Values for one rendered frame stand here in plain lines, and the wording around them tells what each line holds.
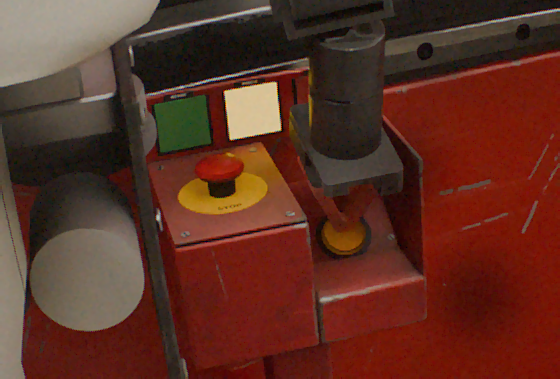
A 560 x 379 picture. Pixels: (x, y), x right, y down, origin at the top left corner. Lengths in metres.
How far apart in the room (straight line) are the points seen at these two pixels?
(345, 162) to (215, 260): 0.12
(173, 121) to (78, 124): 0.56
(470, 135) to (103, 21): 0.99
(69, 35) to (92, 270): 0.18
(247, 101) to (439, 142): 0.27
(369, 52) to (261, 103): 0.19
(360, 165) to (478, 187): 0.37
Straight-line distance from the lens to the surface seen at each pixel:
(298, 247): 0.91
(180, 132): 1.01
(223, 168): 0.93
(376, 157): 0.92
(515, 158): 1.27
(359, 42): 0.86
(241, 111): 1.02
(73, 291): 0.43
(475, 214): 1.27
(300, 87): 1.02
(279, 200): 0.93
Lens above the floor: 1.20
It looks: 25 degrees down
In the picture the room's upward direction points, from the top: 6 degrees counter-clockwise
